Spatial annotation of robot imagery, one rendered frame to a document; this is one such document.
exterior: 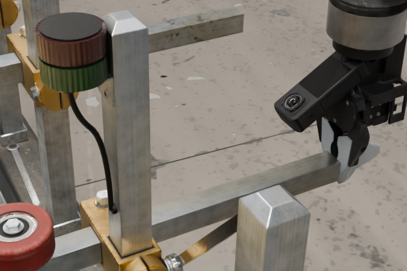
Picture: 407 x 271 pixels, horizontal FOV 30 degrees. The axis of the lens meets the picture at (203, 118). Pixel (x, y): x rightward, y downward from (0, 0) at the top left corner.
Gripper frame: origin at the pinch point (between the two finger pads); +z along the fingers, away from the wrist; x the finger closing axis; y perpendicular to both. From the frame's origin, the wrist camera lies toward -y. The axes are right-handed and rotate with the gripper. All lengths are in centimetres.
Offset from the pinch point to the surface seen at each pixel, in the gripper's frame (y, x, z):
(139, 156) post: -29.5, -6.1, -17.5
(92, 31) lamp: -33.0, -6.4, -32.1
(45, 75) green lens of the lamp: -37.3, -5.4, -28.6
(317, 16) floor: 133, 182, 86
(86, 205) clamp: -32.5, 3.5, -5.5
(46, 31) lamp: -36.5, -4.8, -32.2
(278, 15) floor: 118, 191, 86
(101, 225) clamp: -32.2, -0.4, -5.4
